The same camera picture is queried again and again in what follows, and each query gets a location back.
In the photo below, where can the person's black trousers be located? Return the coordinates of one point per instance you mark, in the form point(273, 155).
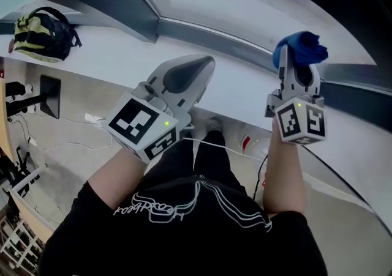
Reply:
point(214, 158)

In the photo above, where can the wooden desk with white frame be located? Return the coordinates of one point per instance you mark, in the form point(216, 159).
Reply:
point(33, 222)

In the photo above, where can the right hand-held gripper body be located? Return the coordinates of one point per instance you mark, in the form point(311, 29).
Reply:
point(300, 121)

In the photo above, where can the blue cloth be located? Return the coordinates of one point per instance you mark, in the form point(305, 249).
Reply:
point(303, 49)

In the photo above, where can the person's black printed shirt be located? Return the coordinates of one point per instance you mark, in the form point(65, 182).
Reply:
point(183, 244)

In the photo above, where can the person's left forearm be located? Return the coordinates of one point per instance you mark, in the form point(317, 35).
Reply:
point(116, 177)

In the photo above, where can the green and black backpack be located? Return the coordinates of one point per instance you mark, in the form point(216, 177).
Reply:
point(43, 36)

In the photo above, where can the person's right forearm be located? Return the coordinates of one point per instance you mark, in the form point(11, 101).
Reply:
point(284, 177)

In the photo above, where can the white power strip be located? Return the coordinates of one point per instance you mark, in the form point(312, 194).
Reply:
point(93, 118)

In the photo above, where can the small dark red pouch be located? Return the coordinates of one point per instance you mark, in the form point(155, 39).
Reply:
point(11, 46)

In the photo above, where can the white window sill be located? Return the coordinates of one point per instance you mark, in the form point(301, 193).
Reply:
point(122, 57)

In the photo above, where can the person's grey shoe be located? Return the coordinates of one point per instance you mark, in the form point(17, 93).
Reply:
point(215, 123)

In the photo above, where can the wooden desk with black base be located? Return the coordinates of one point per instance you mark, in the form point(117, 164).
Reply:
point(50, 97)

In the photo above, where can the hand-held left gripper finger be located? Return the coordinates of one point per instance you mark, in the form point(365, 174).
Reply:
point(159, 74)
point(196, 94)

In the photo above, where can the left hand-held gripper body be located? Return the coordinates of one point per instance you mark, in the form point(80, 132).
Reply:
point(137, 125)

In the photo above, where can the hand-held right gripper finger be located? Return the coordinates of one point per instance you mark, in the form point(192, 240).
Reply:
point(316, 83)
point(286, 76)

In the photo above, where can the white shelf rack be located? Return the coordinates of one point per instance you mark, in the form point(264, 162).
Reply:
point(18, 244)

